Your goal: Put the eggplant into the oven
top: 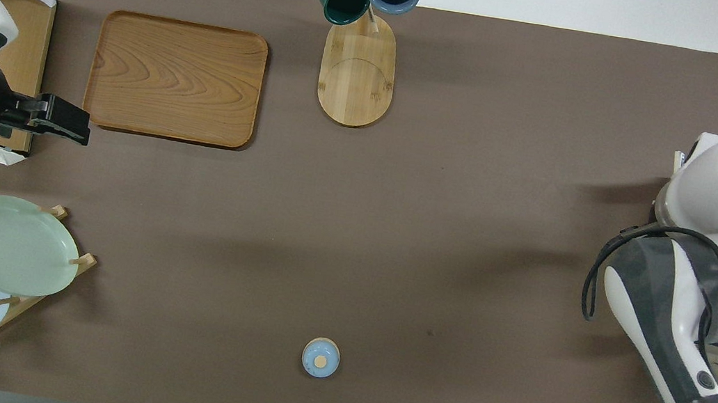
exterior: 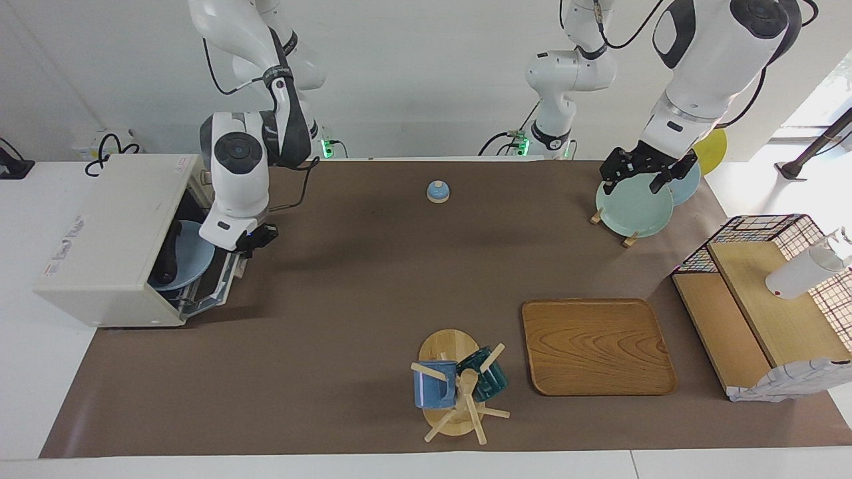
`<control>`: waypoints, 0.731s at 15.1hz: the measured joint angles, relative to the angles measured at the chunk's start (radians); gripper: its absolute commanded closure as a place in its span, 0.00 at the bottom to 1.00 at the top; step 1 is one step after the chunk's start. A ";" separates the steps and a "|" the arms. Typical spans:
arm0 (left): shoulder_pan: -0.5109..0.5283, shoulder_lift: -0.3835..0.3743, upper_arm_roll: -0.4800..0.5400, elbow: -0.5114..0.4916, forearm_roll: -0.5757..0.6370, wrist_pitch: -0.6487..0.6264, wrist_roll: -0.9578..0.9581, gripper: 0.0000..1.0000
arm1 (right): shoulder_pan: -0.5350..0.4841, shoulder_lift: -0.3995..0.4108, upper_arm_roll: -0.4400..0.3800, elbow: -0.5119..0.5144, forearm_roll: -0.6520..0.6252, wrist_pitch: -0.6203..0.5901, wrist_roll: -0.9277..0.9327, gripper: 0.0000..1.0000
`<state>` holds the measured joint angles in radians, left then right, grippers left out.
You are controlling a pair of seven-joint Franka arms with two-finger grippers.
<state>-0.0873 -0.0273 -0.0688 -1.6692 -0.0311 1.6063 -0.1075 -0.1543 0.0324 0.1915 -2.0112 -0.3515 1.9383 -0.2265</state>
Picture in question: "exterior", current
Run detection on glass oven door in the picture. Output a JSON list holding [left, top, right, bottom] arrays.
[[178, 247, 250, 318]]

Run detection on dark purple eggplant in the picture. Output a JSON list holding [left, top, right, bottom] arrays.
[[152, 222, 184, 286]]

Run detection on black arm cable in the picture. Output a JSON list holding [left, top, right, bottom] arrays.
[[558, 0, 817, 131], [201, 37, 321, 215]]

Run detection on pale green plate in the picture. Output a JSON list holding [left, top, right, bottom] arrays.
[[594, 173, 675, 239]]

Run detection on blue mug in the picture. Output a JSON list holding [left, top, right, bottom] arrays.
[[413, 360, 459, 410]]

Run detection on black stand pole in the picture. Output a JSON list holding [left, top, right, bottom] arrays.
[[775, 106, 852, 182]]

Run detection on brown table mat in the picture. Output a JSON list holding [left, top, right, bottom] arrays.
[[38, 159, 852, 460]]

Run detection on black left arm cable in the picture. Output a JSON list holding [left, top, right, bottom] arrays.
[[558, 0, 817, 131]]

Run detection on ribbed light blue plate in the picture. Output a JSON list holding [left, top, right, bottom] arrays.
[[149, 219, 218, 292]]

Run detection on yellow plate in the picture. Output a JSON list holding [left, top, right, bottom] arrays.
[[691, 127, 729, 176]]

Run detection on bamboo mug tree stand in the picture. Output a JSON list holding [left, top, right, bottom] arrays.
[[409, 328, 512, 446]]

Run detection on smooth light blue plate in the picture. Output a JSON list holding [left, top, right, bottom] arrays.
[[666, 161, 702, 208]]

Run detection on beige toaster oven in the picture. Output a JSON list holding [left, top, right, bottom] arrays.
[[34, 154, 211, 329]]

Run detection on white power strip box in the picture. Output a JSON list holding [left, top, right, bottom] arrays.
[[71, 128, 144, 162]]

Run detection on wooden two-tier shelf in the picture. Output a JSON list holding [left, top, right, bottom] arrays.
[[672, 240, 852, 394]]

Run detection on black clamp device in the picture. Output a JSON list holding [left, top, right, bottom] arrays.
[[0, 137, 36, 181]]

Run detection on black coiled cable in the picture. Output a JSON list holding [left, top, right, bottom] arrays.
[[84, 132, 142, 178]]

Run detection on rectangular wooden tray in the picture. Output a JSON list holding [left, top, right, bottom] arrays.
[[521, 298, 679, 398]]

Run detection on white cylindrical object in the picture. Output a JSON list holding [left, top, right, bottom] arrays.
[[764, 227, 852, 301]]

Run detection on dark green mug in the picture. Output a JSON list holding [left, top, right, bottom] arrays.
[[455, 346, 509, 403]]

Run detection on black base power cable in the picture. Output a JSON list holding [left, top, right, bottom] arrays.
[[479, 98, 541, 158]]

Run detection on metal oven wire rack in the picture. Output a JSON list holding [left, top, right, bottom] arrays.
[[150, 283, 200, 313]]

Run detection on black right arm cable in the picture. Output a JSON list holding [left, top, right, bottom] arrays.
[[201, 37, 321, 215]]

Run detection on wooden dish rack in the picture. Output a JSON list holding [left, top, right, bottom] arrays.
[[590, 207, 640, 249]]

